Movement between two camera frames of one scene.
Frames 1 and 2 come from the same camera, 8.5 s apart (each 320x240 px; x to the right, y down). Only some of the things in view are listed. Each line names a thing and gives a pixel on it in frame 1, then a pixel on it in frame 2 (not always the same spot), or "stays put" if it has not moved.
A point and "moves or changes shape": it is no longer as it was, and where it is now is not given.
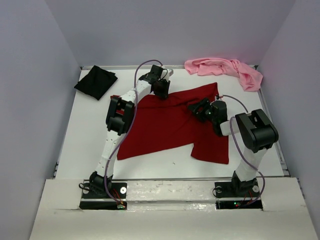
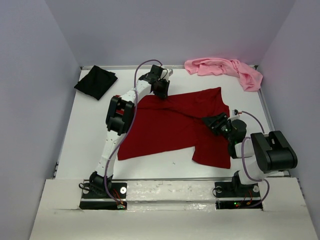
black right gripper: [204, 102] → [211, 121]
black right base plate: [237, 189] stays put
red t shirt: [156, 122] moves or changes shape
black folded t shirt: [96, 81] stays put
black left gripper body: [161, 88] stays put
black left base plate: [104, 190] stays put
